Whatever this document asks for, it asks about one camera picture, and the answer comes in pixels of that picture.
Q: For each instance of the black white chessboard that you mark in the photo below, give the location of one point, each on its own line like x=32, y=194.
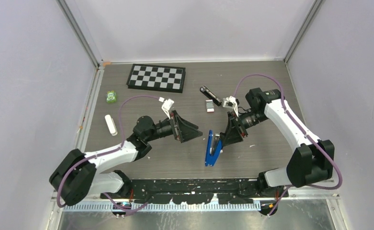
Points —
x=156, y=78

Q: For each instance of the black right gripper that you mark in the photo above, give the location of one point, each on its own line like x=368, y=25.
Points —
x=233, y=131

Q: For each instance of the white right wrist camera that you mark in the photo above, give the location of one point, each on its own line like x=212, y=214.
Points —
x=230, y=103

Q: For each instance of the slotted cable duct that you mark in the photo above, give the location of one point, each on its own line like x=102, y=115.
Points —
x=107, y=206

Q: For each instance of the blue stapler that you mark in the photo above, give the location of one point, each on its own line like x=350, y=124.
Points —
x=213, y=149

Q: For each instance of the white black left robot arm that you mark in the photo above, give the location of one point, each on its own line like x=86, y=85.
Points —
x=83, y=174

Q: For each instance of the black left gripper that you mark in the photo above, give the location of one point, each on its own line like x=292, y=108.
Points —
x=186, y=131

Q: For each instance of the staple box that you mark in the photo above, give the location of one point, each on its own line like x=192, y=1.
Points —
x=210, y=108

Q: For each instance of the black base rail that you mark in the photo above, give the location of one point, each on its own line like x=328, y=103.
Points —
x=196, y=191

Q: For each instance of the green toy block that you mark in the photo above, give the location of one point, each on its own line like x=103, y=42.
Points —
x=111, y=97

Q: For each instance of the black stapler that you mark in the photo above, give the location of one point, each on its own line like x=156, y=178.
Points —
x=210, y=95

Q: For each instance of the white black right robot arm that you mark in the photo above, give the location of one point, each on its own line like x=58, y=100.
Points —
x=311, y=161

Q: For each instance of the white stapler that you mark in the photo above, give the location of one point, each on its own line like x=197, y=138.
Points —
x=111, y=125

